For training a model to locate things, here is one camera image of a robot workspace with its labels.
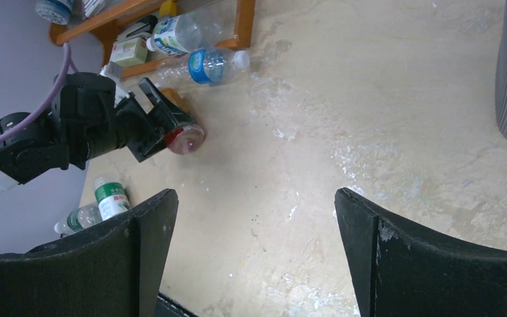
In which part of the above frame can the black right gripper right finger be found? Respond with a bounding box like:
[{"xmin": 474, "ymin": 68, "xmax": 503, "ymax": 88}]
[{"xmin": 335, "ymin": 188, "xmax": 507, "ymax": 316}]

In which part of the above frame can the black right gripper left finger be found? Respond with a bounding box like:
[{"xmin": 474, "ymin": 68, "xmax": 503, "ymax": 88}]
[{"xmin": 0, "ymin": 189, "xmax": 179, "ymax": 316}]

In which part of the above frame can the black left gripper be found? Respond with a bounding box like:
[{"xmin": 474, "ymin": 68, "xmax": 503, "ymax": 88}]
[{"xmin": 0, "ymin": 73, "xmax": 196, "ymax": 184}]

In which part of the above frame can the red label tea bottle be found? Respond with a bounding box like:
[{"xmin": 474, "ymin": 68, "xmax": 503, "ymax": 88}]
[{"xmin": 160, "ymin": 88, "xmax": 205, "ymax": 155}]

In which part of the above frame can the green label water bottle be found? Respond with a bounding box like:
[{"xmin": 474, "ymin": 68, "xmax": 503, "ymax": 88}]
[{"xmin": 94, "ymin": 174, "xmax": 131, "ymax": 221}]

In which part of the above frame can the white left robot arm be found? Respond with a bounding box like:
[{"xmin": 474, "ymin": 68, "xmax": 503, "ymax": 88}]
[{"xmin": 0, "ymin": 73, "xmax": 197, "ymax": 193}]

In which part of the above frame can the dark green label bottle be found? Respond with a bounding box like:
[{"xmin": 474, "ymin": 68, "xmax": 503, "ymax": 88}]
[{"xmin": 53, "ymin": 203, "xmax": 102, "ymax": 235}]

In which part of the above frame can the clear bottle blue label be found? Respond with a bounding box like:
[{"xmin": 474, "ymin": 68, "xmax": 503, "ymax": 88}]
[{"xmin": 156, "ymin": 47, "xmax": 251, "ymax": 88}]

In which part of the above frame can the green white carton box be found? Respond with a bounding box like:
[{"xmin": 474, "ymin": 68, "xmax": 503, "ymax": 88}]
[{"xmin": 110, "ymin": 37, "xmax": 149, "ymax": 67}]

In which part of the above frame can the wooden shelf rack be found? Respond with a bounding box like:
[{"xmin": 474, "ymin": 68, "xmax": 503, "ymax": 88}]
[{"xmin": 49, "ymin": 0, "xmax": 255, "ymax": 79}]

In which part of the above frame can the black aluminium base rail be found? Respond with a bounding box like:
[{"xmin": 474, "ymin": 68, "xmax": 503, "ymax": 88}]
[{"xmin": 154, "ymin": 292, "xmax": 198, "ymax": 317}]

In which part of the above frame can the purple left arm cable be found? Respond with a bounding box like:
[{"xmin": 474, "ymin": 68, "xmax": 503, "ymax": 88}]
[{"xmin": 0, "ymin": 42, "xmax": 79, "ymax": 157}]

